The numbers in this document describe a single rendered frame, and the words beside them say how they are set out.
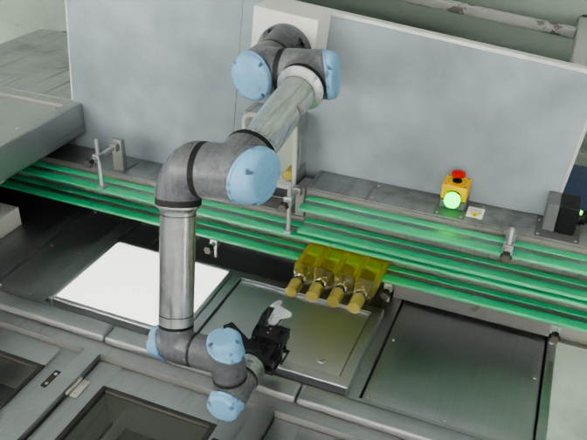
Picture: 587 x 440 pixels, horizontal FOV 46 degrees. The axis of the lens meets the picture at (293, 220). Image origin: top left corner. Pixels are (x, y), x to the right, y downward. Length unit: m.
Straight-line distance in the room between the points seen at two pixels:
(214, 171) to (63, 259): 1.07
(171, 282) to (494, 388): 0.88
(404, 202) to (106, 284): 0.90
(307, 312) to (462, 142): 0.64
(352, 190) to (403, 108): 0.27
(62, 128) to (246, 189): 1.18
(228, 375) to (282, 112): 0.56
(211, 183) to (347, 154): 0.78
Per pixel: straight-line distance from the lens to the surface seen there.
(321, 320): 1.92
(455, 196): 1.89
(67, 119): 2.40
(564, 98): 1.86
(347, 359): 1.81
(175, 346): 1.49
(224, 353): 1.42
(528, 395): 1.87
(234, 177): 1.30
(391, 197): 1.96
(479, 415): 1.78
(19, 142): 2.24
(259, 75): 1.66
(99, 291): 2.07
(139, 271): 2.13
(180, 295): 1.45
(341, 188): 1.98
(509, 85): 1.86
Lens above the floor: 2.51
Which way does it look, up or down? 53 degrees down
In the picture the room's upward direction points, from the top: 141 degrees counter-clockwise
